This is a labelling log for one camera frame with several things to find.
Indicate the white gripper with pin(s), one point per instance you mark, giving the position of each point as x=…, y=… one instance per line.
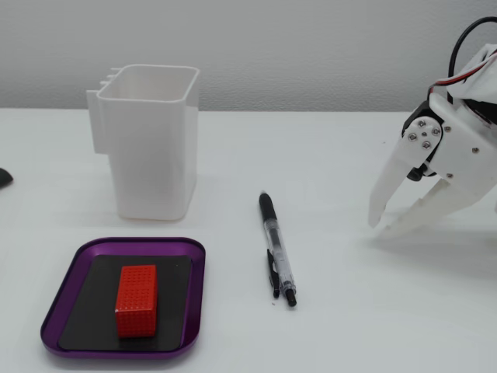
x=467, y=153

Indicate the black clear ballpoint pen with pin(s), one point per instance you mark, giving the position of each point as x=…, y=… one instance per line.
x=275, y=245

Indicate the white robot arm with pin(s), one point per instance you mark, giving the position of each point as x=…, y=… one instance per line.
x=481, y=77

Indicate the white plastic pen holder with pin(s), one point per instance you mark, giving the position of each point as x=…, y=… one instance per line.
x=151, y=155

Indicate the purple metal tray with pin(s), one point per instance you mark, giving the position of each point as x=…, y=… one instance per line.
x=194, y=279

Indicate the red studded block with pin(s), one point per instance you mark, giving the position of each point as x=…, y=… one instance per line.
x=136, y=299

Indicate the black rubber tray mat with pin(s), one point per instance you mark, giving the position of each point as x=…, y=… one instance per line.
x=93, y=307

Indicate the small black rounded object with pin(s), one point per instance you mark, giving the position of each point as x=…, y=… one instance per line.
x=4, y=178

